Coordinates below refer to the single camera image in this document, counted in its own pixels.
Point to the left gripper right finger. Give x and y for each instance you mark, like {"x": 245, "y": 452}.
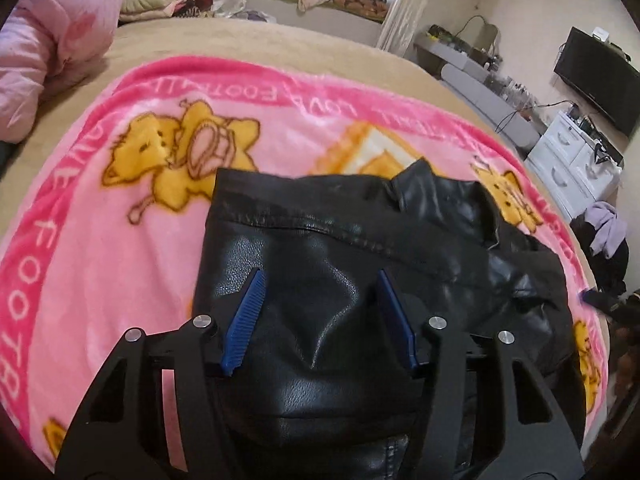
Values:
{"x": 519, "y": 430}

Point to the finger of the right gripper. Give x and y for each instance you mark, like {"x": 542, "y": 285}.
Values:
{"x": 607, "y": 304}

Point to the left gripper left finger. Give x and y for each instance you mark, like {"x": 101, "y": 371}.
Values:
{"x": 153, "y": 411}

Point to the black leather jacket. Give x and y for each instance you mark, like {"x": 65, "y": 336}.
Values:
{"x": 320, "y": 393}

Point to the purple garment on chair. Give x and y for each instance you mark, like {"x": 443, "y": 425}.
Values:
{"x": 609, "y": 229}

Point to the white drawer chest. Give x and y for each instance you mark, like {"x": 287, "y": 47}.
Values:
{"x": 574, "y": 167}

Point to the pink cartoon cat blanket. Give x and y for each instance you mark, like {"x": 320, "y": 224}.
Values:
{"x": 225, "y": 270}

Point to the grey dressing table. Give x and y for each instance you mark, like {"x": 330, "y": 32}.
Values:
{"x": 467, "y": 79}

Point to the pink duvet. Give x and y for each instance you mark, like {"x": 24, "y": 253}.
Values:
{"x": 48, "y": 46}

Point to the black wall television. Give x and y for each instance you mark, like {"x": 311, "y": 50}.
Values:
{"x": 602, "y": 77}

